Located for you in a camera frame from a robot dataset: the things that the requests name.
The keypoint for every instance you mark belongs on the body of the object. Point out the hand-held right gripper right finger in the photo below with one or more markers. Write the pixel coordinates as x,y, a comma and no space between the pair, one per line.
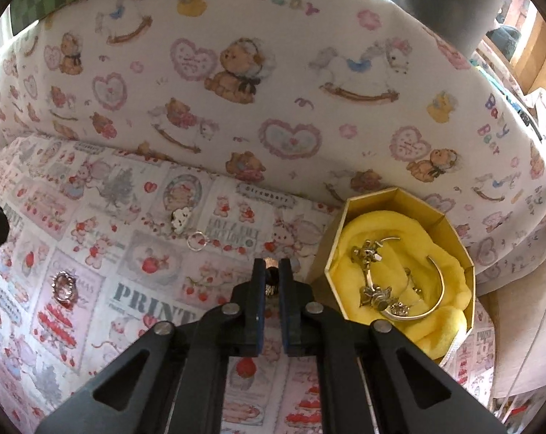
287,316

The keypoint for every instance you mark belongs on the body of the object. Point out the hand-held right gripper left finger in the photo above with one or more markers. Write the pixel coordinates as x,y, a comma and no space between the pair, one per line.
258,316

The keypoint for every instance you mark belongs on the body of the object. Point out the gold octagonal box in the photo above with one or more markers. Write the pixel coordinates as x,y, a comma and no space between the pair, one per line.
327,271

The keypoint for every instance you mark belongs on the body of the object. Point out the thin silver charm bangle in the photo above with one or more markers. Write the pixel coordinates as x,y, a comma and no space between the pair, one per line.
365,253

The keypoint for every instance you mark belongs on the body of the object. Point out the wide silver cuff bangle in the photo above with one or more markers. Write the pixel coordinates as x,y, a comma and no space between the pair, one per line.
442,287

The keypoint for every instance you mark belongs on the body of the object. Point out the white charm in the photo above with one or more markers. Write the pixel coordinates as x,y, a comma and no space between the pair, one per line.
180,219

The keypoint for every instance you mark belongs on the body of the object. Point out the strawberry printed cloth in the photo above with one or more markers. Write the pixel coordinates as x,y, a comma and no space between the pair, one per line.
119,253

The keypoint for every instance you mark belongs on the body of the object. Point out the bear printed cloth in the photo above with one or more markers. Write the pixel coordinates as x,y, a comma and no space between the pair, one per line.
300,77

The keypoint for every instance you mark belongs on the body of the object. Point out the wooden window frame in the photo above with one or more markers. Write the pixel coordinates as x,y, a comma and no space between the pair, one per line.
537,54

